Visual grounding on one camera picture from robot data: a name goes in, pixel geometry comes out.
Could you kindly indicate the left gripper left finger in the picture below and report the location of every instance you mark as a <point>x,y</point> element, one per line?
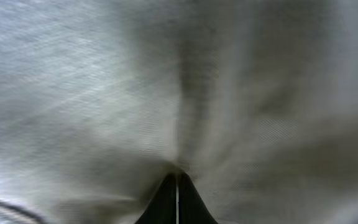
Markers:
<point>162,207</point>

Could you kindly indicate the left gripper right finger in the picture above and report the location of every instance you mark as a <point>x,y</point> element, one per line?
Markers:
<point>191,208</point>

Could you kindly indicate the light blue denim shorts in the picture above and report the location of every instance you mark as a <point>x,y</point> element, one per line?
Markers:
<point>257,101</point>

